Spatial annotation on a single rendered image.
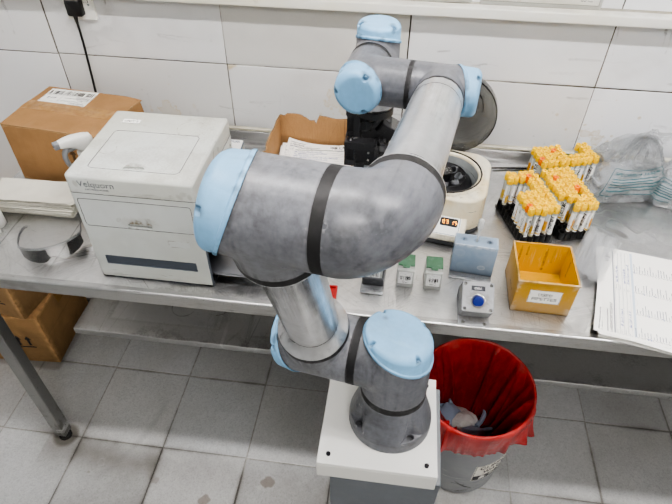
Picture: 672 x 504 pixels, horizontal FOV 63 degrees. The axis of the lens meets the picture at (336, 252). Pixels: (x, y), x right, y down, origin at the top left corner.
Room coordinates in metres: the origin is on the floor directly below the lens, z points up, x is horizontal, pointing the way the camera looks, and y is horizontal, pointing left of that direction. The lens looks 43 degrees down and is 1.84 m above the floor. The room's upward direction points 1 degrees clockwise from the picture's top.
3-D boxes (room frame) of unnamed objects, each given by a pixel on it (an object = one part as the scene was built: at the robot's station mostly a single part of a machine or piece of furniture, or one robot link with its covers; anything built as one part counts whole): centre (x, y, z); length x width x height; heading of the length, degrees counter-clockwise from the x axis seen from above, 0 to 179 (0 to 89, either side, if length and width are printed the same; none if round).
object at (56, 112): (1.42, 0.75, 0.97); 0.31 x 0.23 x 0.18; 77
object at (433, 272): (0.92, -0.23, 0.91); 0.05 x 0.04 x 0.07; 173
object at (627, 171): (1.32, -0.82, 0.97); 0.26 x 0.17 x 0.19; 97
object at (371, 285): (0.93, -0.09, 0.89); 0.09 x 0.05 x 0.04; 171
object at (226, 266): (0.94, 0.22, 0.92); 0.21 x 0.07 x 0.05; 83
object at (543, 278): (0.90, -0.47, 0.93); 0.13 x 0.13 x 0.10; 82
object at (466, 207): (1.21, -0.28, 0.94); 0.30 x 0.24 x 0.12; 164
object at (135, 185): (1.05, 0.40, 1.03); 0.31 x 0.27 x 0.30; 83
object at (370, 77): (0.83, -0.06, 1.44); 0.11 x 0.11 x 0.08; 74
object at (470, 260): (0.97, -0.33, 0.92); 0.10 x 0.07 x 0.10; 78
